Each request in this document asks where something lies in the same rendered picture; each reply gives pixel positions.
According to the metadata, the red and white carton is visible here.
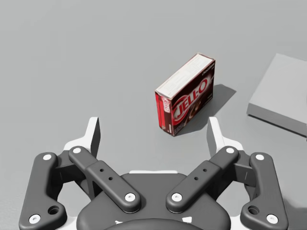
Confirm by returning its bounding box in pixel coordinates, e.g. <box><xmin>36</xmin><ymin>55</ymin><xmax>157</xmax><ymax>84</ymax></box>
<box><xmin>154</xmin><ymin>52</ymin><xmax>216</xmax><ymax>138</ymax></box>

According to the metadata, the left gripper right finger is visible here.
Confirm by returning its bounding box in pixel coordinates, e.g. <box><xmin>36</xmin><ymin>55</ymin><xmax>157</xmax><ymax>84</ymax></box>
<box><xmin>165</xmin><ymin>116</ymin><xmax>289</xmax><ymax>230</ymax></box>

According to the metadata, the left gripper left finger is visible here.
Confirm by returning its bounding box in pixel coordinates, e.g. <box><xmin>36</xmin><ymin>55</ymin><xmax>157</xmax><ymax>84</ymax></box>
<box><xmin>18</xmin><ymin>116</ymin><xmax>142</xmax><ymax>230</ymax></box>

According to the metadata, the grey stand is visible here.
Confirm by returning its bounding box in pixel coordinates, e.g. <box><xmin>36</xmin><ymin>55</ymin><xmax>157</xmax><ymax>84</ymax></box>
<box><xmin>247</xmin><ymin>53</ymin><xmax>307</xmax><ymax>138</ymax></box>

